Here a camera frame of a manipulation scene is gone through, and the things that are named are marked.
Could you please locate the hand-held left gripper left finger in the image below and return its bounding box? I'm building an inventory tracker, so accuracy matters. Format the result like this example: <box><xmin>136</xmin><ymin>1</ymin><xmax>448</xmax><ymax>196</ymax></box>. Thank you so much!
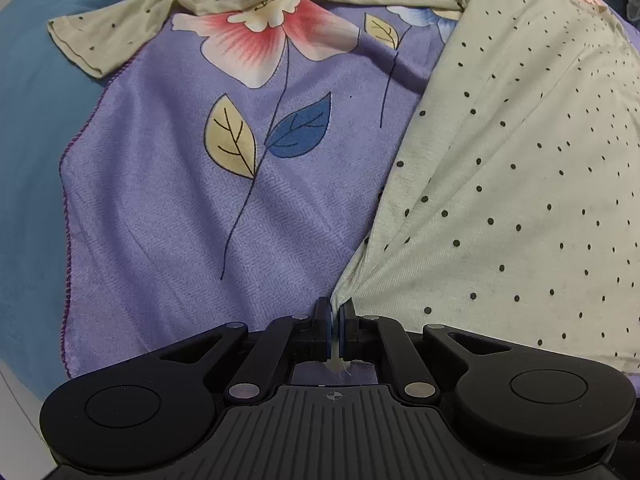
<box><xmin>159</xmin><ymin>297</ymin><xmax>333</xmax><ymax>407</ymax></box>

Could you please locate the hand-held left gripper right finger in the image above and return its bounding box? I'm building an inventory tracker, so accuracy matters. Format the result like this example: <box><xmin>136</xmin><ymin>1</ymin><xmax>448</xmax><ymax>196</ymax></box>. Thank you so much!
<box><xmin>338</xmin><ymin>297</ymin><xmax>517</xmax><ymax>407</ymax></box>

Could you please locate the cream polka dot shirt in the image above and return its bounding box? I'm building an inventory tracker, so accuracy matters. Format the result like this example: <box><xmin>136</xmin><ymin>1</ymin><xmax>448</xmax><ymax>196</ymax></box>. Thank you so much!
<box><xmin>47</xmin><ymin>0</ymin><xmax>640</xmax><ymax>374</ymax></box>

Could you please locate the purple floral blanket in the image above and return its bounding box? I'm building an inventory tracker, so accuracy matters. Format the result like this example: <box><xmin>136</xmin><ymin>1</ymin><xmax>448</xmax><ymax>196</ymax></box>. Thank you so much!
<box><xmin>59</xmin><ymin>0</ymin><xmax>640</xmax><ymax>397</ymax></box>

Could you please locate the blue bed sheet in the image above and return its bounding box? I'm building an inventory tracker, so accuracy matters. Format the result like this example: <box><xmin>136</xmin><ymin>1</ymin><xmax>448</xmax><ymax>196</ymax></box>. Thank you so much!
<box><xmin>0</xmin><ymin>0</ymin><xmax>177</xmax><ymax>403</ymax></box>

